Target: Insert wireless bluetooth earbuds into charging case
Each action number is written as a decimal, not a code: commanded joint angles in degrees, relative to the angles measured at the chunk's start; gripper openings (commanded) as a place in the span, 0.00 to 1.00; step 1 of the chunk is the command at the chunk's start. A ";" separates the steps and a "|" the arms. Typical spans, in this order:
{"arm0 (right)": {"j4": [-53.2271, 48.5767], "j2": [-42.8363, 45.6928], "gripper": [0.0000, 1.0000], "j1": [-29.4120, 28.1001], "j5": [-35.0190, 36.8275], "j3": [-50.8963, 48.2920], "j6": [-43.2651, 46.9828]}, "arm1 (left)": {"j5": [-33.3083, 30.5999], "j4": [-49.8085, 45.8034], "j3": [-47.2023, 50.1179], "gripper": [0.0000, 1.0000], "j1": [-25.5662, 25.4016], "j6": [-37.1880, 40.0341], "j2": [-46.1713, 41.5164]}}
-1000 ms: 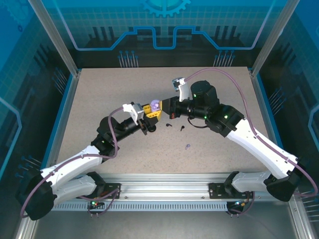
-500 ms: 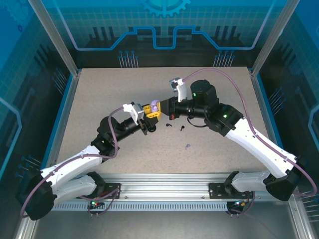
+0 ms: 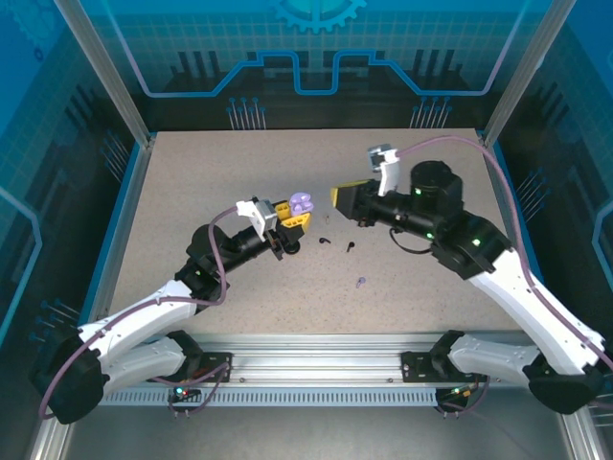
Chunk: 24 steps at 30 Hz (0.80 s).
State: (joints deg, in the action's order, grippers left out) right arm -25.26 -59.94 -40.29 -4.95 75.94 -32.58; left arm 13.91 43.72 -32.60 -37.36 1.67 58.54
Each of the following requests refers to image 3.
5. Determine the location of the lavender earbud charging case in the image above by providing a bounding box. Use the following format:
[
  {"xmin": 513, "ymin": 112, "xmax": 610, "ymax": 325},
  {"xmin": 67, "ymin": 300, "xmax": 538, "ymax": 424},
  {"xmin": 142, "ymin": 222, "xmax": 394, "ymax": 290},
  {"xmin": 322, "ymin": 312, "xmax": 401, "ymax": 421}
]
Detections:
[{"xmin": 288, "ymin": 191, "xmax": 316, "ymax": 216}]

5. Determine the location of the small LED circuit board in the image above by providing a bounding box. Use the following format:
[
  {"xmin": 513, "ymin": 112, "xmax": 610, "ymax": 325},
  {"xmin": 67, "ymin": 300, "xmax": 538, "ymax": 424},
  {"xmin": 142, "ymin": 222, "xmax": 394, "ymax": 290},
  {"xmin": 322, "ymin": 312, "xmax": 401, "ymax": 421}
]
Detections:
[
  {"xmin": 172, "ymin": 382, "xmax": 200, "ymax": 404},
  {"xmin": 447, "ymin": 382, "xmax": 481, "ymax": 403}
]

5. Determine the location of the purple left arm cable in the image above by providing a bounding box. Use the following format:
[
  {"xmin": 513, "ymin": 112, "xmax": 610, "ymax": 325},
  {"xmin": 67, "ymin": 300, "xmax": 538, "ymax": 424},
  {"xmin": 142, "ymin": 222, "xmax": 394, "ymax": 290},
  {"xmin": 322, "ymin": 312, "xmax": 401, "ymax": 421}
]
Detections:
[{"xmin": 37, "ymin": 204, "xmax": 240, "ymax": 421}]

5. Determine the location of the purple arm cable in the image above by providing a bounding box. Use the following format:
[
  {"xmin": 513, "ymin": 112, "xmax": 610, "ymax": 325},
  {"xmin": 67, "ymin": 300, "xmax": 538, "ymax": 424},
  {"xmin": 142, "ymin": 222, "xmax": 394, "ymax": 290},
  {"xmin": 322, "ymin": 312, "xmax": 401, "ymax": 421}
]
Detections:
[
  {"xmin": 37, "ymin": 204, "xmax": 240, "ymax": 421},
  {"xmin": 397, "ymin": 135, "xmax": 613, "ymax": 419}
]

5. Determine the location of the thin black right gripper cable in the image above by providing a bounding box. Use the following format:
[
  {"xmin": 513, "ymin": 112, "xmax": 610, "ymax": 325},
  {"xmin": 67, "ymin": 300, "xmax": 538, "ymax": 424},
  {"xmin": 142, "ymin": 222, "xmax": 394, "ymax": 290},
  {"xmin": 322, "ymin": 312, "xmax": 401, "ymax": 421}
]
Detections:
[{"xmin": 388, "ymin": 225, "xmax": 435, "ymax": 255}]

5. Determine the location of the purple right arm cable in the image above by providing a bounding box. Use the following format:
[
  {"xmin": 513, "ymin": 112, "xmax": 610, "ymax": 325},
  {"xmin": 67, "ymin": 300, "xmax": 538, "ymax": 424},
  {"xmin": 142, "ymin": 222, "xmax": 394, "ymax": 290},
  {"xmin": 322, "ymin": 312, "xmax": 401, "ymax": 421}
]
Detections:
[{"xmin": 397, "ymin": 135, "xmax": 613, "ymax": 419}]

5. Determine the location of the blue-edged aluminium side rail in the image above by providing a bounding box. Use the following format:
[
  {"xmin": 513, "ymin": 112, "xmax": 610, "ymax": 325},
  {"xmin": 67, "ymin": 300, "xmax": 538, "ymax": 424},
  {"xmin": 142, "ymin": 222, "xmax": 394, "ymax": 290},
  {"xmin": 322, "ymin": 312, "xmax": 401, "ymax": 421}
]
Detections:
[
  {"xmin": 71, "ymin": 136, "xmax": 158, "ymax": 349},
  {"xmin": 478, "ymin": 128, "xmax": 569, "ymax": 349}
]

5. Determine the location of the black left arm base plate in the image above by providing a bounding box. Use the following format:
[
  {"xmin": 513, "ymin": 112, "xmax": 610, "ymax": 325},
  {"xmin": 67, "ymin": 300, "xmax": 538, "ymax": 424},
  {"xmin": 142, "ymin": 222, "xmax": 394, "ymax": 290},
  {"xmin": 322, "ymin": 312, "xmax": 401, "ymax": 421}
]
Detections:
[{"xmin": 185, "ymin": 352, "xmax": 234, "ymax": 384}]

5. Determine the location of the aluminium frame rail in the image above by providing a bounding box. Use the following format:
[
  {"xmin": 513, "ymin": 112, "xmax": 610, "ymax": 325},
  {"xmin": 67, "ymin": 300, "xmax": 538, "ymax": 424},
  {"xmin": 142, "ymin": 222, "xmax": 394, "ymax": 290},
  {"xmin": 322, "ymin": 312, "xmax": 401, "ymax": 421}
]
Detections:
[{"xmin": 189, "ymin": 330, "xmax": 535, "ymax": 384}]

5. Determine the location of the slotted grey cable duct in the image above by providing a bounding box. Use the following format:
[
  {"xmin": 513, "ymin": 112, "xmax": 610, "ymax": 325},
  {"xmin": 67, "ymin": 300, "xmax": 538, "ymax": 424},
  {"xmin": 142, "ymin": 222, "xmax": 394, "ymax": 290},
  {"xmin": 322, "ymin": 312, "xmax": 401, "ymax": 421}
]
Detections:
[{"xmin": 75, "ymin": 387, "xmax": 441, "ymax": 409}]

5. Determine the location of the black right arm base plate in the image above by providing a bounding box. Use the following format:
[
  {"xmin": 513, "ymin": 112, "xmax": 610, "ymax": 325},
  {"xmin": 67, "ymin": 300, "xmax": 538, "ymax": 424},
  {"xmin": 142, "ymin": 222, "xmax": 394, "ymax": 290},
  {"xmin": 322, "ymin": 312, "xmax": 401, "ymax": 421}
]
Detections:
[{"xmin": 400, "ymin": 351, "xmax": 454, "ymax": 384}]

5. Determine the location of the aluminium frame post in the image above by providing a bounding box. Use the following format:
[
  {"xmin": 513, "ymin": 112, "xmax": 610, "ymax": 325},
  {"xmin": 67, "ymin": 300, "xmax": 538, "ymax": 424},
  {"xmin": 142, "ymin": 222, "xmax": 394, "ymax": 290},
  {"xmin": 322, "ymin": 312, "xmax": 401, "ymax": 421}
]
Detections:
[
  {"xmin": 480, "ymin": 0, "xmax": 579, "ymax": 148},
  {"xmin": 51, "ymin": 0, "xmax": 158, "ymax": 148}
]

